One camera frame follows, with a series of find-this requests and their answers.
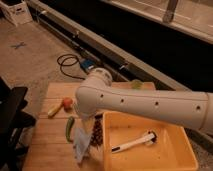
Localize grey cloth towel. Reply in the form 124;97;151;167
73;128;91;163

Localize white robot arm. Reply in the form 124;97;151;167
75;68;213;134

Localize green chili pepper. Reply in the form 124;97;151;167
65;116;75;143

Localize dark grape bunch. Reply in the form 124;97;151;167
90;115;103;147

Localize red tomato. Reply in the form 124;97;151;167
62;97;74;111

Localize blue power box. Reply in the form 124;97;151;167
80;59;95;73

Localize black chair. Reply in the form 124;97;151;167
0;77;36;171

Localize yellow plastic bin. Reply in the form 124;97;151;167
103;112;198;171

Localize white cardboard box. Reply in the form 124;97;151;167
0;0;32;26

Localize white handled brush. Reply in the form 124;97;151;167
111;131;157;153

